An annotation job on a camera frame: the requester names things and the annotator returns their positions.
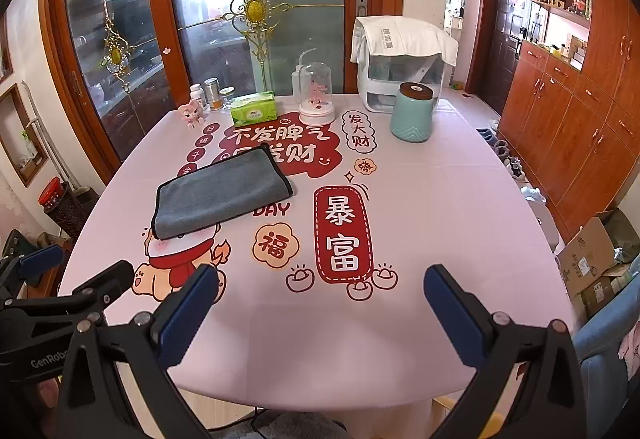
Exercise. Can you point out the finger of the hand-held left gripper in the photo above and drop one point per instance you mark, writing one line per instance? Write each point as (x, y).
(111, 280)
(41, 261)

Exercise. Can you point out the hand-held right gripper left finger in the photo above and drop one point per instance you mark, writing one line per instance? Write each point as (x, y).
(189, 311)

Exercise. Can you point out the teal canister with brown lid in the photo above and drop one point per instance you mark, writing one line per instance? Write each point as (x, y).
(411, 114)

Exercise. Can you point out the dark woven basket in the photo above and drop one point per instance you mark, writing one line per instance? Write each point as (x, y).
(67, 211)

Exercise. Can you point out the white appliance with cloth cover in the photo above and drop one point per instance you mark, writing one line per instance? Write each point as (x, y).
(395, 79)

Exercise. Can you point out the white squeeze bottle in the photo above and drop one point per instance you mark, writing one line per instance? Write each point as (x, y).
(299, 84)

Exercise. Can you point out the glass dome with pink flower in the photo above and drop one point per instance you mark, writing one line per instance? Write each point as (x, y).
(316, 94)

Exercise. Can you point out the green tissue pack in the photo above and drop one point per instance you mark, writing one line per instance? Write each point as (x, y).
(252, 111)

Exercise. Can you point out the white capped pill bottle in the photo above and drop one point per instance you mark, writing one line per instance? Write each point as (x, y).
(196, 95)

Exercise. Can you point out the white plastic stool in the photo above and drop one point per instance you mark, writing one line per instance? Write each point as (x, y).
(542, 214)

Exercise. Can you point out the dark entry door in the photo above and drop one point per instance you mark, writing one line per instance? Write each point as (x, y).
(505, 44)

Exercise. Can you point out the row of shoes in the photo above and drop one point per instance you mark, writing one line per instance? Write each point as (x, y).
(502, 154)

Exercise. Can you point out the small clear glass jar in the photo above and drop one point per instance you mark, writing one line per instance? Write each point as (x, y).
(227, 99)

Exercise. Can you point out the wooden wall cabinet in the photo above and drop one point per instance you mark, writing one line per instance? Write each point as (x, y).
(575, 129)

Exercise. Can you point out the amber jar with silver lid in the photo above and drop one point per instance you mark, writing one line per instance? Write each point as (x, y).
(213, 95)

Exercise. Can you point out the white cloth cover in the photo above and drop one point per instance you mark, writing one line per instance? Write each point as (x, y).
(400, 36)

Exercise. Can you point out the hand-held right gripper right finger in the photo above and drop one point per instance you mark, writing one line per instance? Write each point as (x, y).
(452, 319)

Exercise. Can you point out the grey towel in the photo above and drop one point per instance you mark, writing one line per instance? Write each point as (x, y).
(220, 191)

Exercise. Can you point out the cardboard box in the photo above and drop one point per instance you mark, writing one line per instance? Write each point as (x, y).
(592, 264)

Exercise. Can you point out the wooden framed glass sliding door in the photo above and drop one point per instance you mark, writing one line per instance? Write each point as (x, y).
(130, 69)
(300, 9)

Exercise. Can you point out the blue chair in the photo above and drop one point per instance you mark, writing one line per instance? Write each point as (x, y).
(602, 349)

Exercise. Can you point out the pink toy figure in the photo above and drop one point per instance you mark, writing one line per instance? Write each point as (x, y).
(192, 115)

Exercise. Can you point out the wooden wall frame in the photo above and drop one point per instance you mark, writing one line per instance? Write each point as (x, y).
(22, 139)

